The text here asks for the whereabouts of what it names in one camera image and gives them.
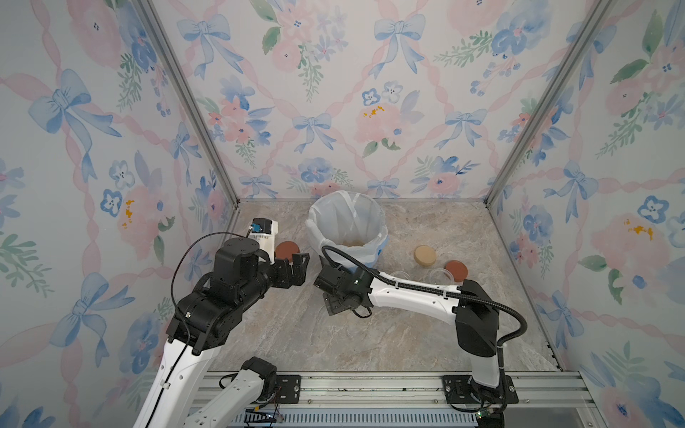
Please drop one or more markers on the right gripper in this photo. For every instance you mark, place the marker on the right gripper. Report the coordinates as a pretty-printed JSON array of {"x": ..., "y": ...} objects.
[{"x": 331, "y": 302}]

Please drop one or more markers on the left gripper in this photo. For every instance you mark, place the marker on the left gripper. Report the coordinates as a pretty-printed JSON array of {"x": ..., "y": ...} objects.
[{"x": 300, "y": 267}]

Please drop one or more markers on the glass jar with rice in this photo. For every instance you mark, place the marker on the glass jar with rice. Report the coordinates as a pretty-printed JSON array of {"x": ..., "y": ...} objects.
[{"x": 401, "y": 274}]

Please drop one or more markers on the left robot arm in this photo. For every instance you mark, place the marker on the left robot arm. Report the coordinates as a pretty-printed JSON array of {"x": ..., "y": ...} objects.
[{"x": 245, "y": 268}]

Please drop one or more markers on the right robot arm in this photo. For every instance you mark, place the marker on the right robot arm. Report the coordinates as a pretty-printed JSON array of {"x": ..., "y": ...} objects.
[{"x": 465, "y": 307}]

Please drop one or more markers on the black mesh trash bin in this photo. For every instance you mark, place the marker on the black mesh trash bin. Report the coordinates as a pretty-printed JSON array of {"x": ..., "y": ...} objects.
[{"x": 326, "y": 262}]

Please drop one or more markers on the white trash bag liner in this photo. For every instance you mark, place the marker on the white trash bag liner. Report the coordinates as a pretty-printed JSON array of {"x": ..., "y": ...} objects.
[{"x": 347, "y": 216}]

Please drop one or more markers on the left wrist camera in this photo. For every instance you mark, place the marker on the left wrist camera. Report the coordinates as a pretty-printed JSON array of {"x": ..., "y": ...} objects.
[{"x": 264, "y": 232}]

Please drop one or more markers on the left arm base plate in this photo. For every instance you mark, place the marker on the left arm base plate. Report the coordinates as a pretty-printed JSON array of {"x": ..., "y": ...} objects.
[{"x": 281, "y": 389}]

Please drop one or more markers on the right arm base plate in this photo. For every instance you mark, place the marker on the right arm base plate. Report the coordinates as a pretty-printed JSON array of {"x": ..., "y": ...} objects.
[{"x": 461, "y": 389}]

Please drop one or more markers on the aluminium front rail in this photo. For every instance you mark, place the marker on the aluminium front rail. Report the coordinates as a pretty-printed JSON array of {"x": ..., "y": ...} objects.
[{"x": 411, "y": 400}]

